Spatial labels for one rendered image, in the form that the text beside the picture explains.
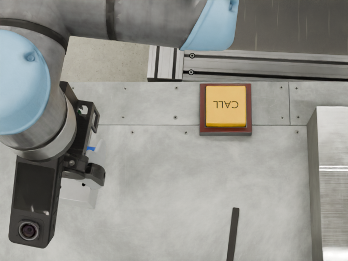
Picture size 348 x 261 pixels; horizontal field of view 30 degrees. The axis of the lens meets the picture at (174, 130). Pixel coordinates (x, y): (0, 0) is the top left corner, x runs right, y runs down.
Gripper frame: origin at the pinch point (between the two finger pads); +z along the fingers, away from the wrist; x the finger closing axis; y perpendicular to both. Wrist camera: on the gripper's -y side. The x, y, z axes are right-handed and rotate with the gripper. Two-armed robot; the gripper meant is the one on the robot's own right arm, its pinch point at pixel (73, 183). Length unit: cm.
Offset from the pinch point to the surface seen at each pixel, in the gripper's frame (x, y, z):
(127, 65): 13, 52, 95
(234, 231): -21.8, -1.1, 14.6
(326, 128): -32.2, 14.0, 6.0
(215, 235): -19.1, -2.1, 15.0
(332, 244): -34.7, -1.8, 6.7
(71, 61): 30, 51, 95
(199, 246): -16.9, -4.0, 15.0
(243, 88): -20.1, 20.0, 11.3
